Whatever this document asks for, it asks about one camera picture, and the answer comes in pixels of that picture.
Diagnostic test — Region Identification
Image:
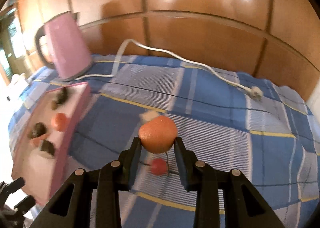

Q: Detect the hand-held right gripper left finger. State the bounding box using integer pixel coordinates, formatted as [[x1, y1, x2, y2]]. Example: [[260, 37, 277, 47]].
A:
[[27, 137, 142, 228]]

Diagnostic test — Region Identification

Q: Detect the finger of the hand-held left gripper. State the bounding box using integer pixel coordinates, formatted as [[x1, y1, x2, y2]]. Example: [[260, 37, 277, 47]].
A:
[[13, 196, 36, 215], [0, 177, 26, 195]]

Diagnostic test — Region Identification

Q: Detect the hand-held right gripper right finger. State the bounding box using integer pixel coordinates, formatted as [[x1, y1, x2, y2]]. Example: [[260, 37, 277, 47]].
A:
[[174, 137, 287, 228]]

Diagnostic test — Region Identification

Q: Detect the orange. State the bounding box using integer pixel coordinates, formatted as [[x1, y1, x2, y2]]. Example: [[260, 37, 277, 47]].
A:
[[138, 115, 178, 154]]

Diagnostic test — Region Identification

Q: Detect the pink tray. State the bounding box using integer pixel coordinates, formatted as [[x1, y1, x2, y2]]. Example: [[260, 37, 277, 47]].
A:
[[11, 81, 92, 206]]

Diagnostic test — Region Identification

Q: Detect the red toy tomato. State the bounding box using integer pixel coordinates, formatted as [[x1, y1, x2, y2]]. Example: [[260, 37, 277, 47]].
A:
[[149, 158, 168, 176]]

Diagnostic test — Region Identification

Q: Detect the pink toy food piece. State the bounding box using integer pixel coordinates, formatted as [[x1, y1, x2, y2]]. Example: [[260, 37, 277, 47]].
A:
[[31, 134, 50, 146]]

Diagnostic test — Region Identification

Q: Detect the white toy food piece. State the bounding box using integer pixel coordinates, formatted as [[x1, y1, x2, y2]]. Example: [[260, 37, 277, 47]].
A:
[[140, 110, 160, 121]]

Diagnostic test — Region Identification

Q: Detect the blue plaid bed sheet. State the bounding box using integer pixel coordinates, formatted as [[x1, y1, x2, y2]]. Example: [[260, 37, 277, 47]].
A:
[[7, 54, 320, 228]]

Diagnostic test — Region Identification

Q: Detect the dark round toy food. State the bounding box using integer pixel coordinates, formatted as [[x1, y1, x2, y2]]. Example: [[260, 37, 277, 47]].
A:
[[32, 122, 48, 136]]

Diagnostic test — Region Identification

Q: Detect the small orange tangerine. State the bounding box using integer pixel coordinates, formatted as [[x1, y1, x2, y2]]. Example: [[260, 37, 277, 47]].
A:
[[51, 112, 68, 131]]

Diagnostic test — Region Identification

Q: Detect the wooden wardrobe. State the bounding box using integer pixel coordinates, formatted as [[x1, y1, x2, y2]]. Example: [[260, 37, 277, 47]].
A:
[[15, 0, 320, 103]]

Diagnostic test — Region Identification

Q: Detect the pink electric kettle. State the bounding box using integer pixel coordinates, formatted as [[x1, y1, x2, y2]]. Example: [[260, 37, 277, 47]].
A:
[[34, 11, 94, 82]]

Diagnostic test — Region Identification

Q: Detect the white power cord with plug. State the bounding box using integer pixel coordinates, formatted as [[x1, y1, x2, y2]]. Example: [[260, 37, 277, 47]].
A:
[[74, 38, 263, 102]]

